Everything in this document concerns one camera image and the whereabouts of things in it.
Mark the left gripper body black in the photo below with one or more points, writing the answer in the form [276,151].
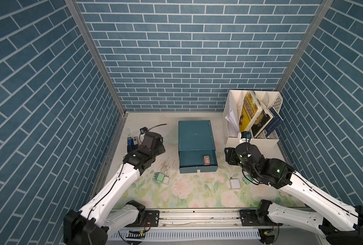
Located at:
[160,149]

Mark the white plastic file organizer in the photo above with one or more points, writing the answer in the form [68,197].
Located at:
[270,99]

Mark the pink plug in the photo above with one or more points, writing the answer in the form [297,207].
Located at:
[207,160]

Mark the dark blue book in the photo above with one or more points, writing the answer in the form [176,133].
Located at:
[274,123]

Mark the blue stapler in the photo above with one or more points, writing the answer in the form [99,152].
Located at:
[130,144]

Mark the yellow book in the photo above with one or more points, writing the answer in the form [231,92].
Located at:
[248,110]

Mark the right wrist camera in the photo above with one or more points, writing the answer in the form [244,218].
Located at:
[246,135]

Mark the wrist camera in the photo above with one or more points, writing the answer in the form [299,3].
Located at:
[246,135]
[144,130]

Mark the teal drawer cabinet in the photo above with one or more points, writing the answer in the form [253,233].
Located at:
[196,140]

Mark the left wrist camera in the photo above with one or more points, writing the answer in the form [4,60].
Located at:
[144,130]

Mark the black stapler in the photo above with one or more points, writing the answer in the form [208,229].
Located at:
[135,141]

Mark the metal base rail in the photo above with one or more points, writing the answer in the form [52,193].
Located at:
[225,218]

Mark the black Moon and Sixpence book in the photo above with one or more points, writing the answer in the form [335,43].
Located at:
[262,121]

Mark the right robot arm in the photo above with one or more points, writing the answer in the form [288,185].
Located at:
[337,222]

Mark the white paper stack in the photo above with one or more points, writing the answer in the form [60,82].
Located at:
[232,124]

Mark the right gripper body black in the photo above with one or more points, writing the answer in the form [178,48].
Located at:
[232,158]

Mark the white vent grille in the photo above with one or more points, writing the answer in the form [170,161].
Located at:
[186,235]

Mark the green plug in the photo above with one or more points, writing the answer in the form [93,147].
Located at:
[158,178]
[246,181]

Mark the white square plug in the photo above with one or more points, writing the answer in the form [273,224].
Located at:
[234,184]

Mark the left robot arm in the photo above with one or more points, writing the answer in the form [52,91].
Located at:
[94,222]

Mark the floral table mat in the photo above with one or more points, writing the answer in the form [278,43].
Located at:
[199,190]

